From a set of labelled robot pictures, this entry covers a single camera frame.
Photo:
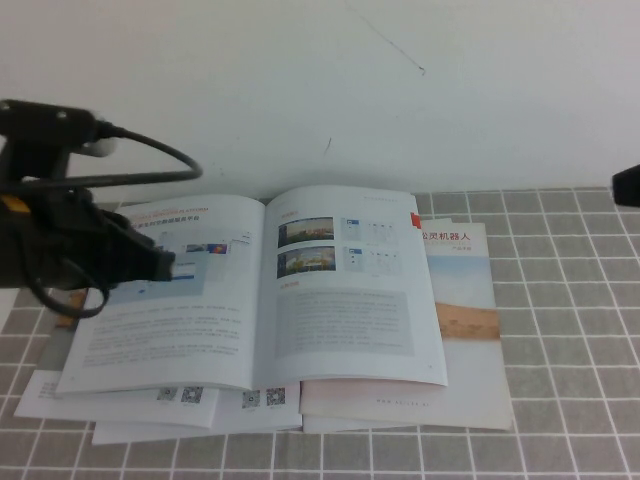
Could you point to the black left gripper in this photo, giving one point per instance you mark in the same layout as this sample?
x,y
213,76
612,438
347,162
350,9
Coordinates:
x,y
75,245

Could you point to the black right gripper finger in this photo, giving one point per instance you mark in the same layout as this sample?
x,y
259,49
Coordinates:
x,y
629,195
629,177

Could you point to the white printed book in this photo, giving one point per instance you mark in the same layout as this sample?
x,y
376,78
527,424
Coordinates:
x,y
250,310

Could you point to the brochure with yellow boxes photo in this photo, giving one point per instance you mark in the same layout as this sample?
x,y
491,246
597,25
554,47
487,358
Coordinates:
x,y
55,350

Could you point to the white brochure with QR codes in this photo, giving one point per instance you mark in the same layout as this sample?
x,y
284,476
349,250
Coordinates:
x,y
250,420
125,410

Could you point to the grey checked tablecloth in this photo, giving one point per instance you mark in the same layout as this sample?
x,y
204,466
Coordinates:
x,y
550,350

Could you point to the brochure with red Chinese title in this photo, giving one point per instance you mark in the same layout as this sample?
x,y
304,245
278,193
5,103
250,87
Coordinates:
x,y
470,360

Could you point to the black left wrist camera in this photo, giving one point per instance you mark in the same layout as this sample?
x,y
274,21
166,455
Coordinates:
x,y
45,122

